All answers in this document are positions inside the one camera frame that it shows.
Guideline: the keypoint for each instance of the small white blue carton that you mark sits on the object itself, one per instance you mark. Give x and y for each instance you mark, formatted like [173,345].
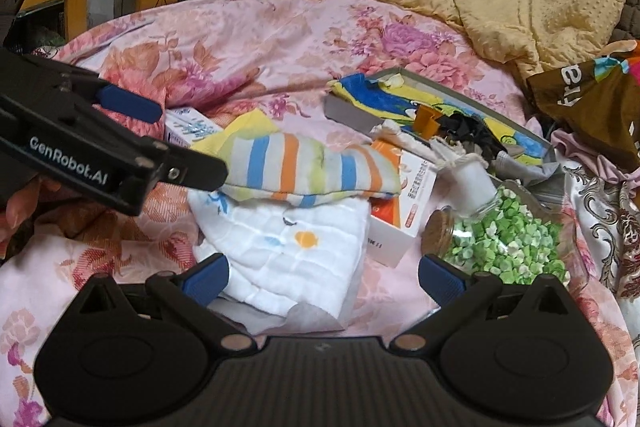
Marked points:
[190,127]

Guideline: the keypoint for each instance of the pastel striped cloth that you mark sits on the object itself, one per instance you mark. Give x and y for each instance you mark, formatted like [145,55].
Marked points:
[310,167]

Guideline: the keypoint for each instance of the brown down jacket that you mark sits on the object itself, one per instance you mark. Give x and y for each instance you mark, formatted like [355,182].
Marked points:
[627,24]

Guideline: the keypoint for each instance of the satin patterned bedspread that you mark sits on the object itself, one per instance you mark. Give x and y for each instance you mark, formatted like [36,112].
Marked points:
[600,217]

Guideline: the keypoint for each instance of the thin white fabric sheet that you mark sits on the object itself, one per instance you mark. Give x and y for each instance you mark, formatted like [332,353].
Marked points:
[320,319]

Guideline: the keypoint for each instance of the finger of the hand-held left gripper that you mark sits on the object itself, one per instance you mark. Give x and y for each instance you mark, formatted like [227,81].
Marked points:
[200,172]
[130,103]

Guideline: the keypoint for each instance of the grey shallow box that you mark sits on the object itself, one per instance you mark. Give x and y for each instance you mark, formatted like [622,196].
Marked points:
[350,112]

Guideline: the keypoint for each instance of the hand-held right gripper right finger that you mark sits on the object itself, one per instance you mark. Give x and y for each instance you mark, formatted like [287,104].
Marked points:
[442,279]

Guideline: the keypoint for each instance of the white muslin cloth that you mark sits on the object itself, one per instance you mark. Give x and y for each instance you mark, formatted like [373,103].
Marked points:
[280,257]

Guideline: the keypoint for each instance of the pink floral quilt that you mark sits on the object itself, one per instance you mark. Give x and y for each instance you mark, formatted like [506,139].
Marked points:
[250,47]

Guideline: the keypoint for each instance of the light pink garment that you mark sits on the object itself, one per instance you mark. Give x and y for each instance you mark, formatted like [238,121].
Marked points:
[600,157]

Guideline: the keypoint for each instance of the white terry cloth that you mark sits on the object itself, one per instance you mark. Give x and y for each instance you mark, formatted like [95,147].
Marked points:
[400,134]

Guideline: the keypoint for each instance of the brown colourful striped garment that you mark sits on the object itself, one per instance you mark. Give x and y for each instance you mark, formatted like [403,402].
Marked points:
[590,102]

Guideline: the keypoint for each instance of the cartoon print towel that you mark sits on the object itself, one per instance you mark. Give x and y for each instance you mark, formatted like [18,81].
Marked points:
[365,89]

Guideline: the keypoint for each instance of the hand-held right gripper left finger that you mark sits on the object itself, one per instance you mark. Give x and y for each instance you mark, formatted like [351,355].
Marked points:
[205,279]

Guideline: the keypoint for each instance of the grey sock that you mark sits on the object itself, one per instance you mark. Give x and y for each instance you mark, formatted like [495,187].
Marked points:
[520,164]

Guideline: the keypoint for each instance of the white orange medicine box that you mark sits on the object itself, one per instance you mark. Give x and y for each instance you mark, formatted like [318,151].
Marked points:
[410,187]

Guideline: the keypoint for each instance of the glass jar of green stars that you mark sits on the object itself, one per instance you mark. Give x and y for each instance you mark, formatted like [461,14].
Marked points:
[500,242]

